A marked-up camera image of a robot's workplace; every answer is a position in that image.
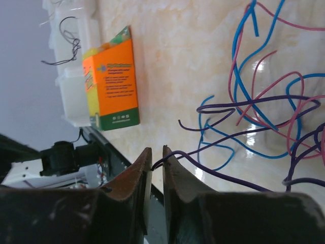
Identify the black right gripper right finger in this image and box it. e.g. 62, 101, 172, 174
162, 146, 324, 243

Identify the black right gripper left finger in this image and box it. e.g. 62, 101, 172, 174
0, 146, 153, 244

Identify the pink wire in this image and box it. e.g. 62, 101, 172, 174
227, 0, 325, 160

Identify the white wire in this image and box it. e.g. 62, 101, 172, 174
39, 0, 64, 27

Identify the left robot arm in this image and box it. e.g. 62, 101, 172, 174
1, 130, 108, 189

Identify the orange yellow sponge pack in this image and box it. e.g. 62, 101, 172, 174
82, 25, 140, 131

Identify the clear plastic compartment tray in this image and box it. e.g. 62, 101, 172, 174
43, 1, 101, 127

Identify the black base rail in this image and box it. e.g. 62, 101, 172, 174
82, 127, 167, 243

